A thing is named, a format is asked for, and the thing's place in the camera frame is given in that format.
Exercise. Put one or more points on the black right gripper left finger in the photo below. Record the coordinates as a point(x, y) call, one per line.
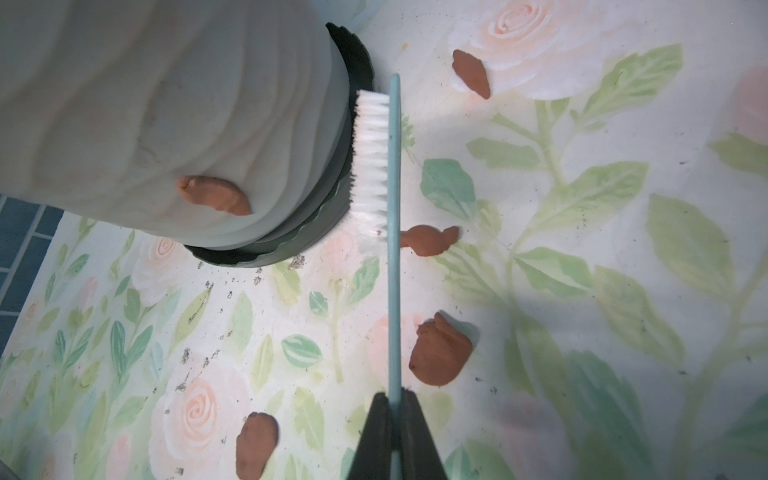
point(372, 458)

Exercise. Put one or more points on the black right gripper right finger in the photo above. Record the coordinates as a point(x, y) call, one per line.
point(419, 458)

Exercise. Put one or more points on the teal toothbrush white bristles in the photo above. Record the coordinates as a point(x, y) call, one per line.
point(376, 203)

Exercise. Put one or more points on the white ceramic pot with soil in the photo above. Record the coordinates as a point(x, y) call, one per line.
point(105, 104)

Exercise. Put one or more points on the brown mud lump large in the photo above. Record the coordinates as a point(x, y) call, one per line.
point(440, 352)

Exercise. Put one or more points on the brown mud lump near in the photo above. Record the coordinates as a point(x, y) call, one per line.
point(255, 444)

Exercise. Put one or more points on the brown mud lump middle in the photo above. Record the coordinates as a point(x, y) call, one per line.
point(427, 241)

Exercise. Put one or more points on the brown mud lump on pot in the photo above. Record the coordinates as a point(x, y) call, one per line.
point(218, 194)

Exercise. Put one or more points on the brown mud lump far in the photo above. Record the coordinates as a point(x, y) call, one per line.
point(472, 72)

